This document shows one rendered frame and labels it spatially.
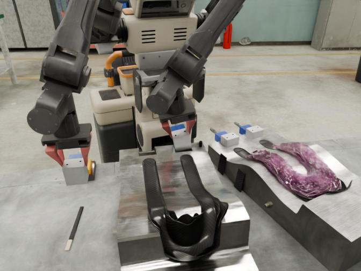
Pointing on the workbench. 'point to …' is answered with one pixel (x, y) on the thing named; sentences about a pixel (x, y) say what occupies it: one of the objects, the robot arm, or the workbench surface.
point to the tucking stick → (74, 229)
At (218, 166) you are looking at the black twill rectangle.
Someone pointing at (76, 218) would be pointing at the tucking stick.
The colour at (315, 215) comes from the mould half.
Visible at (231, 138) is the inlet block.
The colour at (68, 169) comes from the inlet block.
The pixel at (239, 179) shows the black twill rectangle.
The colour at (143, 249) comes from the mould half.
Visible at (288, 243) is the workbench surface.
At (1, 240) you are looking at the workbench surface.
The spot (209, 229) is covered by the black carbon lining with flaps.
